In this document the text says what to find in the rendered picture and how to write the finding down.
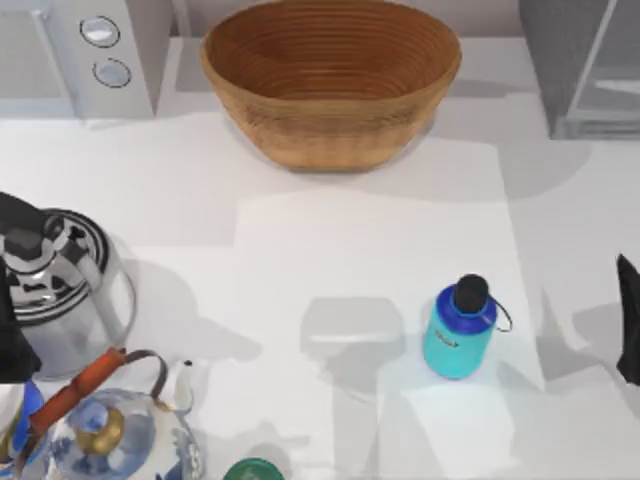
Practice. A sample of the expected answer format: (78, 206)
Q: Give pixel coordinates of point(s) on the brown woven basket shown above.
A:
(330, 120)

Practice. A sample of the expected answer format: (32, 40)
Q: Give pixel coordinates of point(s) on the teal and blue bottle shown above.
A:
(452, 345)

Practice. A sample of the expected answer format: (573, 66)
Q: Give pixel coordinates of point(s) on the green round lid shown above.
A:
(252, 471)

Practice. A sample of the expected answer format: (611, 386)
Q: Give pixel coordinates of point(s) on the silver metal kettle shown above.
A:
(75, 320)

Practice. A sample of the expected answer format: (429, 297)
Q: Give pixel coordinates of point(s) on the small microwave knob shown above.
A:
(112, 72)

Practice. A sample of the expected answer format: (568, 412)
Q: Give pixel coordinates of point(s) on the blue and white teapot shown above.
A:
(130, 440)

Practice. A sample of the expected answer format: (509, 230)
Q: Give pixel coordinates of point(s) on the large microwave knob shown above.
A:
(99, 31)

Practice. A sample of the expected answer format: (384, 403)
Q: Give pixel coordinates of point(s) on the black right gripper tip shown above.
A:
(630, 320)

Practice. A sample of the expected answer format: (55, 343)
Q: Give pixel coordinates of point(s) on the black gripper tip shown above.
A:
(12, 345)
(630, 320)

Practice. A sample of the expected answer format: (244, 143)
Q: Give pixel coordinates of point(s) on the pale microwave oven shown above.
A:
(40, 60)

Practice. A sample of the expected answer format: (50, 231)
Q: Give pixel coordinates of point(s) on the blue and white cup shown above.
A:
(11, 415)

